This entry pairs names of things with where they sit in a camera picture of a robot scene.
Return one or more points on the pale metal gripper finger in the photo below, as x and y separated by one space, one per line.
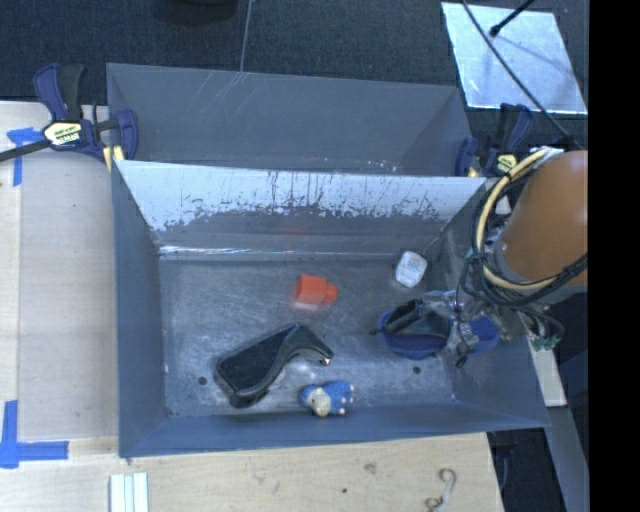
454 340
467 340

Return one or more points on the blue bowl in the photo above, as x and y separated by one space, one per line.
415 345

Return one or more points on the small white box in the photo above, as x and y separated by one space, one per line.
411 269

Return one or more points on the blue toy animal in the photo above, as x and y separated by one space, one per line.
327 397

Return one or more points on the red block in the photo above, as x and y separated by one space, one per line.
312 290

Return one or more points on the grey metal bin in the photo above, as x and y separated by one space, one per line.
210 310

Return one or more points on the pale wood flat board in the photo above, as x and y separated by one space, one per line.
65 300

